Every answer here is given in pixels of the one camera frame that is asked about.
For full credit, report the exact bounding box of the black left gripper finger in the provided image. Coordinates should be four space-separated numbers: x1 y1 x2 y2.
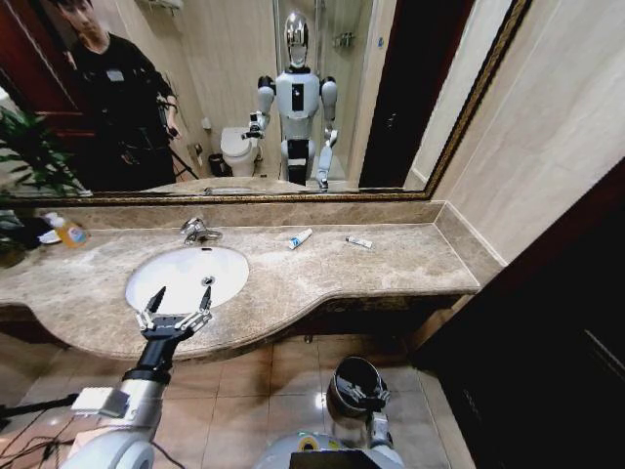
135 285 168 331
181 284 215 334

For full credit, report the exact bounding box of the white oval sink basin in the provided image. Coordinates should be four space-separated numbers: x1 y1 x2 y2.
124 245 251 315

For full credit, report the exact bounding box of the chrome sink faucet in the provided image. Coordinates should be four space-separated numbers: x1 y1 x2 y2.
179 217 224 246

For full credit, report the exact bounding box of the white robot torso shell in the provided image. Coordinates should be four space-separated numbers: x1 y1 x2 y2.
252 429 407 469

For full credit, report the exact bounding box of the orange liquid soap bottle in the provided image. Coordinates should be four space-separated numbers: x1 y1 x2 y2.
48 212 92 249

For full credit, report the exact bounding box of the white blue toothpaste tube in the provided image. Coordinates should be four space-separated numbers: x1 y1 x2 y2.
286 228 314 251

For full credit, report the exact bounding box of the green leafy plant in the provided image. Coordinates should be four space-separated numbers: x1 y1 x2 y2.
0 107 94 268

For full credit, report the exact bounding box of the white toilet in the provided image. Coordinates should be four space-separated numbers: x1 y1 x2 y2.
219 125 263 179

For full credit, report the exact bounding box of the dark wooden door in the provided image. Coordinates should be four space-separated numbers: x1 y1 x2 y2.
408 159 625 469

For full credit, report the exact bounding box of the person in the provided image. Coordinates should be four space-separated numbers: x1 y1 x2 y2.
47 0 183 192

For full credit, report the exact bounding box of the large dark framed mirror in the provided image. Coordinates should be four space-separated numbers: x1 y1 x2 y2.
0 0 534 204

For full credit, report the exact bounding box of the thick black wrist cable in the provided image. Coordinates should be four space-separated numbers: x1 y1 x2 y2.
0 394 81 432

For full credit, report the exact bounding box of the thin black floor cable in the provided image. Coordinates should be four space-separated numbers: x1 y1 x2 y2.
0 429 188 469

